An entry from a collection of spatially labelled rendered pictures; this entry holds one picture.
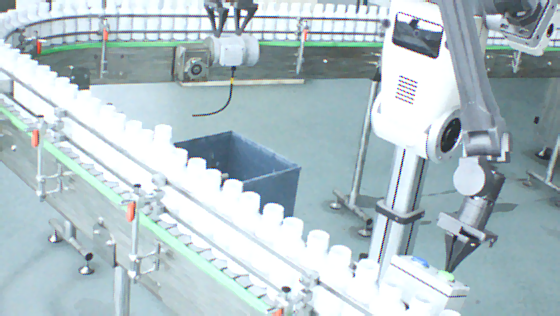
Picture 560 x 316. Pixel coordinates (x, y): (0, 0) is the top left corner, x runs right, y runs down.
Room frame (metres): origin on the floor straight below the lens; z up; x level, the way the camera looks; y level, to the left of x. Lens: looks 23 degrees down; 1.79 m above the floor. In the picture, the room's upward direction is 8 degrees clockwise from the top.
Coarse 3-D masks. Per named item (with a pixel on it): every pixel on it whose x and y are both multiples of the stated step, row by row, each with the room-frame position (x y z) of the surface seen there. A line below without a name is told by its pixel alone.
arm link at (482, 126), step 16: (448, 0) 1.22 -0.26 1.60; (464, 0) 1.22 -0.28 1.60; (448, 16) 1.22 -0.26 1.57; (464, 16) 1.21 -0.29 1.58; (448, 32) 1.22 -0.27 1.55; (464, 32) 1.21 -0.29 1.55; (448, 48) 1.23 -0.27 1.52; (464, 48) 1.21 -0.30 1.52; (480, 48) 1.24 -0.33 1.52; (464, 64) 1.21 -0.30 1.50; (480, 64) 1.22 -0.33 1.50; (464, 80) 1.21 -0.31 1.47; (480, 80) 1.21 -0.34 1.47; (464, 96) 1.22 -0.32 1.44; (480, 96) 1.20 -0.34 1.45; (464, 112) 1.22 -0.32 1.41; (480, 112) 1.20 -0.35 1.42; (496, 112) 1.22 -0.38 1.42; (464, 128) 1.22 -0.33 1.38; (480, 128) 1.20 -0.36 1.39; (496, 128) 1.20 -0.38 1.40; (464, 144) 1.22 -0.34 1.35; (480, 144) 1.21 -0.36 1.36; (496, 144) 1.19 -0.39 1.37
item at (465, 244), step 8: (440, 224) 1.17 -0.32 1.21; (448, 224) 1.16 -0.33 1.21; (456, 224) 1.15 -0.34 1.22; (456, 232) 1.15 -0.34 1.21; (456, 240) 1.14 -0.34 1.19; (464, 240) 1.13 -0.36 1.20; (472, 240) 1.14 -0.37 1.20; (456, 248) 1.14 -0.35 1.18; (464, 248) 1.13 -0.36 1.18; (472, 248) 1.16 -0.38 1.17; (456, 256) 1.14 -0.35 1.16; (464, 256) 1.16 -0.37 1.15; (456, 264) 1.15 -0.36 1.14; (448, 272) 1.14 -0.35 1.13
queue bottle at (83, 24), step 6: (84, 0) 2.80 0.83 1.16; (84, 6) 2.78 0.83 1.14; (78, 12) 2.77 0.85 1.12; (84, 12) 2.77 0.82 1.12; (90, 12) 2.79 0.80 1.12; (84, 18) 2.77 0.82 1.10; (90, 18) 2.80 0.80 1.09; (78, 24) 2.77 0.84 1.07; (84, 24) 2.77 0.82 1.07; (78, 30) 2.77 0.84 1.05; (84, 30) 2.77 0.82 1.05; (78, 36) 2.77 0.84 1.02; (84, 36) 2.77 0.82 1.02
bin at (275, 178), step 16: (176, 144) 1.99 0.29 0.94; (192, 144) 2.04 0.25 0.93; (208, 144) 2.08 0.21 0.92; (224, 144) 2.13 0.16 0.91; (240, 144) 2.12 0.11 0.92; (256, 144) 2.07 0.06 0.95; (208, 160) 2.09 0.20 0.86; (224, 160) 2.14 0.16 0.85; (240, 160) 2.11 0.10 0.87; (256, 160) 2.06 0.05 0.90; (272, 160) 2.02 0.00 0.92; (288, 160) 1.97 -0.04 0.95; (240, 176) 2.11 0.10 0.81; (256, 176) 2.06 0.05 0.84; (272, 176) 1.86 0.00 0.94; (288, 176) 1.91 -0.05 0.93; (256, 192) 1.82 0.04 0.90; (272, 192) 1.87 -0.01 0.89; (288, 192) 1.92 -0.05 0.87; (288, 208) 1.92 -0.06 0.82
